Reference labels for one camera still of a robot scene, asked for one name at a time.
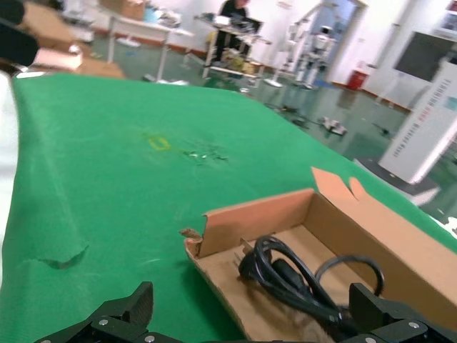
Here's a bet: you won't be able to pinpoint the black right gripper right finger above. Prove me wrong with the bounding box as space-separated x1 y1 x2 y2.
342 282 457 343

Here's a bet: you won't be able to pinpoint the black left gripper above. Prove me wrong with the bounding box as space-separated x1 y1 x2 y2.
0 0 41 69

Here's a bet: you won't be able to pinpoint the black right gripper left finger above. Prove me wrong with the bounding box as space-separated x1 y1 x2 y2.
35 281 169 343

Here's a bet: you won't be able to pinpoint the black power cable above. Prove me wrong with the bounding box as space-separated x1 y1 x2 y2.
233 235 386 337

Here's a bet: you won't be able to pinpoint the torn-rim open cardboard box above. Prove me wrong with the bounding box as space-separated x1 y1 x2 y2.
179 166 457 343

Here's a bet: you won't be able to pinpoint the flattened cardboard pieces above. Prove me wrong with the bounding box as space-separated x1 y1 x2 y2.
21 0 126 79

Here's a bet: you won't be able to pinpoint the green tablecloth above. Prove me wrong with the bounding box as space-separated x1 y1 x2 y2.
0 73 457 343

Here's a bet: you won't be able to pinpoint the white table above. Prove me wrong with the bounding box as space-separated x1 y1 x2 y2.
106 16 196 84

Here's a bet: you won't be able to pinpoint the grey floor device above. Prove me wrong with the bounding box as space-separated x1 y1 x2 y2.
318 116 348 136

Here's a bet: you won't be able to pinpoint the person in black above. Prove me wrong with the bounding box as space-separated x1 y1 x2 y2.
210 0 253 69

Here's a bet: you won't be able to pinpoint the cluttered metal workbench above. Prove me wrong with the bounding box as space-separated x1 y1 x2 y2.
184 12 272 89

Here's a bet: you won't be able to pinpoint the red bin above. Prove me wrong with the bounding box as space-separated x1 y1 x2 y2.
348 69 371 90

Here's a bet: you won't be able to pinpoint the black display board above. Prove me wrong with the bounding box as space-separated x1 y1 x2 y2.
394 31 446 82

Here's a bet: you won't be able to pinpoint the white gantry stand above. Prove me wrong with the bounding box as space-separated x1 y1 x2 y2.
283 0 322 86

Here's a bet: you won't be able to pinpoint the white standing humanoid robot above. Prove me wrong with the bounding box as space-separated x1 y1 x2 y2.
309 24 337 87

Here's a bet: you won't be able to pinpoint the grey doorway frame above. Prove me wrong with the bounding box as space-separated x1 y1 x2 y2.
319 0 369 86

